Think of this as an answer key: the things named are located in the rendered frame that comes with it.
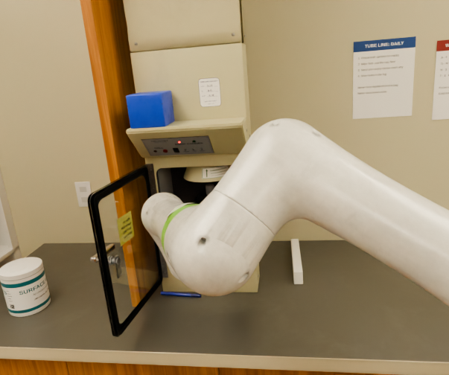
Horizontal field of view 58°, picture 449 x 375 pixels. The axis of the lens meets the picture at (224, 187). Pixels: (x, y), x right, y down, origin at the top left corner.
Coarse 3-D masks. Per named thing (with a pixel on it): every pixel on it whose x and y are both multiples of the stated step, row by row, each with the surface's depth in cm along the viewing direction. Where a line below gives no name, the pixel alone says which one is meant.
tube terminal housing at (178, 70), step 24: (192, 48) 112; (216, 48) 112; (240, 48) 111; (144, 72) 116; (168, 72) 115; (192, 72) 114; (216, 72) 113; (240, 72) 113; (192, 96) 116; (240, 96) 114; (192, 120) 118; (168, 288) 137; (240, 288) 133
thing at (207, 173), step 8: (192, 168) 127; (200, 168) 126; (208, 168) 125; (216, 168) 125; (224, 168) 127; (184, 176) 131; (192, 176) 127; (200, 176) 125; (208, 176) 125; (216, 176) 125
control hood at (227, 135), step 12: (204, 120) 116; (216, 120) 114; (228, 120) 112; (240, 120) 110; (132, 132) 110; (144, 132) 110; (156, 132) 110; (168, 132) 109; (180, 132) 109; (192, 132) 109; (204, 132) 109; (216, 132) 108; (228, 132) 108; (240, 132) 108; (216, 144) 113; (228, 144) 113; (240, 144) 113; (144, 156) 121; (156, 156) 121
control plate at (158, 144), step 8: (200, 136) 110; (144, 144) 115; (152, 144) 115; (160, 144) 115; (168, 144) 114; (176, 144) 114; (184, 144) 114; (192, 144) 114; (200, 144) 114; (208, 144) 113; (152, 152) 118; (160, 152) 118; (168, 152) 118; (184, 152) 117; (192, 152) 117; (200, 152) 117; (208, 152) 117
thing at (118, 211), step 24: (120, 192) 108; (144, 192) 122; (120, 216) 108; (96, 240) 98; (120, 240) 108; (144, 240) 122; (144, 264) 122; (120, 288) 108; (144, 288) 122; (120, 312) 109
